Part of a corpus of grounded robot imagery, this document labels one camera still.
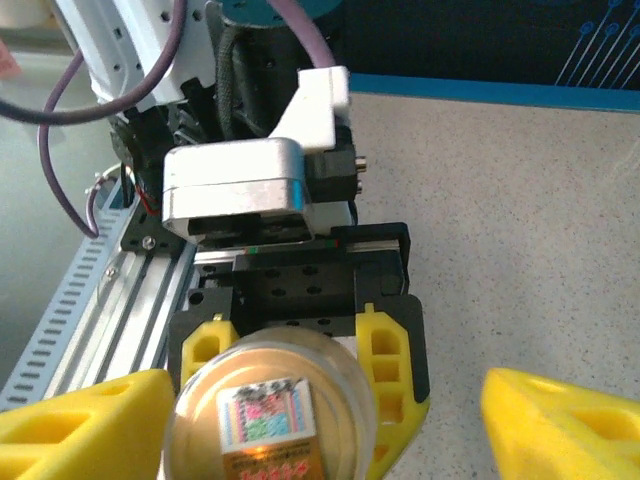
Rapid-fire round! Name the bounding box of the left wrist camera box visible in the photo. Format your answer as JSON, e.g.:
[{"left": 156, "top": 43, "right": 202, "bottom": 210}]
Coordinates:
[{"left": 160, "top": 64, "right": 352, "bottom": 242}]

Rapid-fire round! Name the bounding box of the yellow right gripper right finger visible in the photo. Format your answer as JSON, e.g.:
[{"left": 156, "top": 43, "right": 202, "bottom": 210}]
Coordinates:
[{"left": 481, "top": 367, "right": 640, "bottom": 480}]

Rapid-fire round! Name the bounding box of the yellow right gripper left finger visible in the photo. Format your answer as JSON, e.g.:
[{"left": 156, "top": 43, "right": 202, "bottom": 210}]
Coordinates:
[{"left": 0, "top": 368, "right": 177, "bottom": 480}]

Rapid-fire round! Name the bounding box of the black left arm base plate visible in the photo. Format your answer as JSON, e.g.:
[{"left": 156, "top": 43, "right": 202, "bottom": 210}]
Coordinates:
[{"left": 118, "top": 208, "right": 190, "bottom": 259}]

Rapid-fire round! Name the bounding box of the aluminium front rail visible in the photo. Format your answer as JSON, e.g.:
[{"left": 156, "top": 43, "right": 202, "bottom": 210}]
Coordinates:
[{"left": 47, "top": 234, "right": 201, "bottom": 401}]

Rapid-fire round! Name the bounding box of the blue table edge strip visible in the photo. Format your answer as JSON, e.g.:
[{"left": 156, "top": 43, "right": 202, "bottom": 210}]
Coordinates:
[{"left": 348, "top": 72, "right": 640, "bottom": 115}]

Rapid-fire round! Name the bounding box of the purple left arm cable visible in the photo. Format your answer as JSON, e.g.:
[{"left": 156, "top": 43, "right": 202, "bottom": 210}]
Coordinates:
[{"left": 0, "top": 0, "right": 337, "bottom": 239}]

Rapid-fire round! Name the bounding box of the slotted grey cable duct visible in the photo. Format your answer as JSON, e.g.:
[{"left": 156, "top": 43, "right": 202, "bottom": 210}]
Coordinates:
[{"left": 0, "top": 205, "right": 132, "bottom": 409}]

